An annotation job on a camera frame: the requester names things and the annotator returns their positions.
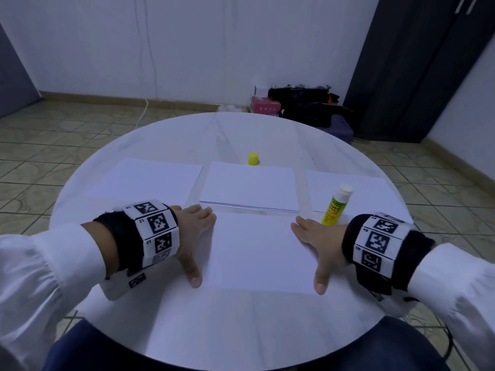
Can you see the person's left forearm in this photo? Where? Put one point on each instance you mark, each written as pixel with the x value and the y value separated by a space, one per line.
pixel 42 297

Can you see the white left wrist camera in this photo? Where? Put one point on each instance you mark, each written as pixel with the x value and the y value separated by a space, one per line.
pixel 128 283

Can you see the black wristband with markers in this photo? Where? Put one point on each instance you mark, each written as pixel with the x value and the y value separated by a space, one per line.
pixel 143 239
pixel 387 251

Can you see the yellow glue stick cap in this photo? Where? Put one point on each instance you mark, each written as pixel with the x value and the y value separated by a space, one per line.
pixel 253 158

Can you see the person's right hand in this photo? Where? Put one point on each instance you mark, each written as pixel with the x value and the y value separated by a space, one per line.
pixel 325 243

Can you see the person's legs in blue jeans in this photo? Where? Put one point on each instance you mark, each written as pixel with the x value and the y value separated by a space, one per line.
pixel 387 351

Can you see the black wardrobe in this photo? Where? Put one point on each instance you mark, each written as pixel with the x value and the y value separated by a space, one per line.
pixel 421 65

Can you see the black bag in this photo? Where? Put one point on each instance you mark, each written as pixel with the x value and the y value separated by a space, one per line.
pixel 305 105

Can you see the single white paper sheet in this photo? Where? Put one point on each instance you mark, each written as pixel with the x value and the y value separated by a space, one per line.
pixel 255 255
pixel 249 185

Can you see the black left wristband with markers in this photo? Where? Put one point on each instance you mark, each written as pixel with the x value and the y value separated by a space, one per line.
pixel 143 239

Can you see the person's left hand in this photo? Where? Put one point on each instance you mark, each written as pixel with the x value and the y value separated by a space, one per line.
pixel 193 232

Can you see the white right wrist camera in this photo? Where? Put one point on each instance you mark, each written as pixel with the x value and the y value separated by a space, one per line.
pixel 394 303

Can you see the pink box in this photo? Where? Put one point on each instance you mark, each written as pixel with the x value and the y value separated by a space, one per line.
pixel 265 106

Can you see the blue suitcase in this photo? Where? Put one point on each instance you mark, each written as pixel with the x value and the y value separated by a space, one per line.
pixel 339 129

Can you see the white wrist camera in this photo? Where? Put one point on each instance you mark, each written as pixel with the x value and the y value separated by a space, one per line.
pixel 394 303
pixel 128 283

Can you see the white item on floor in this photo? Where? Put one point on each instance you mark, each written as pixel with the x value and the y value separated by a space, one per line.
pixel 232 108

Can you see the black right wristband with markers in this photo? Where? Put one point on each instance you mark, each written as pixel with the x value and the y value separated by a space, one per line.
pixel 387 251

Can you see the grey door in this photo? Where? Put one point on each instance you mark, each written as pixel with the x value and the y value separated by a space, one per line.
pixel 15 73

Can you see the person's right forearm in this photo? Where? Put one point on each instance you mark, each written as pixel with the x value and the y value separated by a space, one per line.
pixel 464 297

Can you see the yellow glue stick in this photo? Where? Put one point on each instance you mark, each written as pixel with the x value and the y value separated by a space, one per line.
pixel 336 204

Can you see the white paper stack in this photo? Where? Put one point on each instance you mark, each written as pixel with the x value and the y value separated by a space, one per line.
pixel 363 191
pixel 147 180

